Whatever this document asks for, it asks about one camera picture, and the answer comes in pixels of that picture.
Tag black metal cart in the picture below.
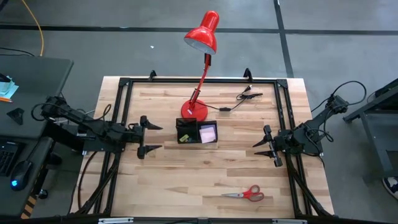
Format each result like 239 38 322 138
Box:
343 77 398 178

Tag red-handled scissors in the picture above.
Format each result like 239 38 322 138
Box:
221 184 266 203

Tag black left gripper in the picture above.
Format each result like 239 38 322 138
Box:
126 114 164 160

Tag dark grey side desk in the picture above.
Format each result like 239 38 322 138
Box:
0 55 75 218

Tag black floor cable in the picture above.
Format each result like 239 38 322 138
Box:
0 46 35 57

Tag black keyboard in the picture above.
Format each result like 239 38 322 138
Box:
0 141 19 177

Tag silver metal bracket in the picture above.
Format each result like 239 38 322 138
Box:
98 217 134 224
272 218 307 224

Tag black lamp power cable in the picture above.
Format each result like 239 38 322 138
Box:
198 85 264 112

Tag black mesh desk organizer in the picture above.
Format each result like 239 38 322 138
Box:
175 117 218 144

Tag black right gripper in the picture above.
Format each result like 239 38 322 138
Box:
252 124 293 168

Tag stack of white paper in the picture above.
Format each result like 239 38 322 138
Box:
198 124 218 144

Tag red desk lamp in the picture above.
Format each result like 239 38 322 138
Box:
180 10 220 122

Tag yellow cable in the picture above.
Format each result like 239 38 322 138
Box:
21 0 45 57

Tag person's shoe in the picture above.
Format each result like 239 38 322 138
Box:
381 176 398 200

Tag black triangular plastic part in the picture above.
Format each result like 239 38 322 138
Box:
6 107 25 126

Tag black metal table frame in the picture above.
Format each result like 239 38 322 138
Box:
70 68 335 218

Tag black computer mouse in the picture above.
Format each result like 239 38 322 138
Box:
9 160 34 192

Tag stack of pale papers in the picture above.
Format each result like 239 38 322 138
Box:
0 74 19 100

